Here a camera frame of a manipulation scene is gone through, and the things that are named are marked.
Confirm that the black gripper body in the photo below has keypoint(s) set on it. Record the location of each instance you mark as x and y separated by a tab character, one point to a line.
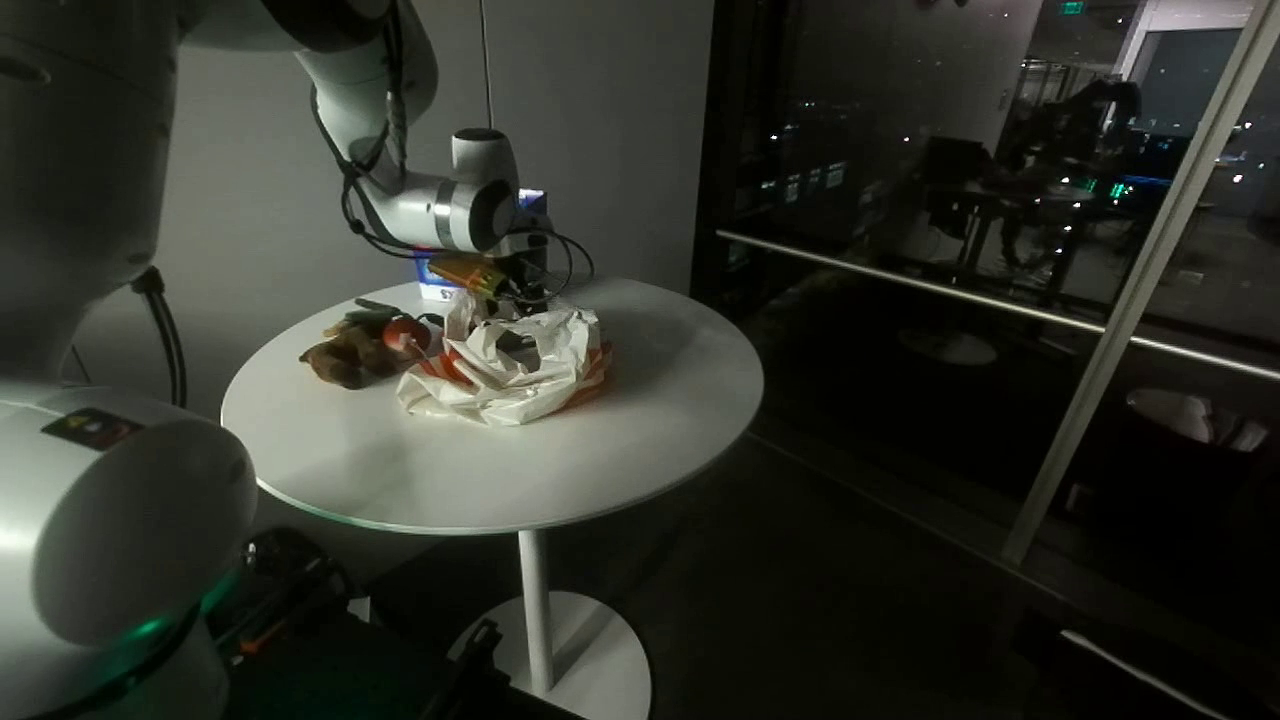
529	264

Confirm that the brown moose plush toy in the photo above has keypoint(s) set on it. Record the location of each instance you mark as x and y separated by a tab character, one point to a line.
347	358

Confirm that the white orange plastic bag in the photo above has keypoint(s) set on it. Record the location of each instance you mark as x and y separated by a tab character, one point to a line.
535	384

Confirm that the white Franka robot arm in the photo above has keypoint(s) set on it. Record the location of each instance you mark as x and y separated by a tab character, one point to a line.
92	534

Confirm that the white table pedestal base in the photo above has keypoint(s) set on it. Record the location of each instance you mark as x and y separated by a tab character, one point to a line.
536	627

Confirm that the dark grey duster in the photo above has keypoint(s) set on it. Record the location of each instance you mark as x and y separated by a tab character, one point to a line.
520	350

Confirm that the white horizontal window rail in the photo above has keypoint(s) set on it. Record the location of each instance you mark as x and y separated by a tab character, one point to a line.
985	305

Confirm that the white slanted window post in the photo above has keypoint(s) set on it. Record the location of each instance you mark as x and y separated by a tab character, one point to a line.
1132	292

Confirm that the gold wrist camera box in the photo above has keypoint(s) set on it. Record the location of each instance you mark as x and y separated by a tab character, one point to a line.
470	276

